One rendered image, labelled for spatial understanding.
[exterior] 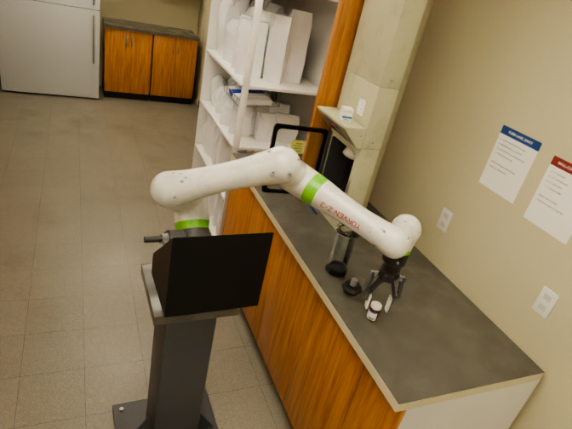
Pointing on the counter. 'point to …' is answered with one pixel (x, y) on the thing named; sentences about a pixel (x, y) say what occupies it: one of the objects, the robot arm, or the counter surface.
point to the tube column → (388, 40)
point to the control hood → (353, 134)
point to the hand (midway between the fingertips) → (377, 303)
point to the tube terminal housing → (367, 154)
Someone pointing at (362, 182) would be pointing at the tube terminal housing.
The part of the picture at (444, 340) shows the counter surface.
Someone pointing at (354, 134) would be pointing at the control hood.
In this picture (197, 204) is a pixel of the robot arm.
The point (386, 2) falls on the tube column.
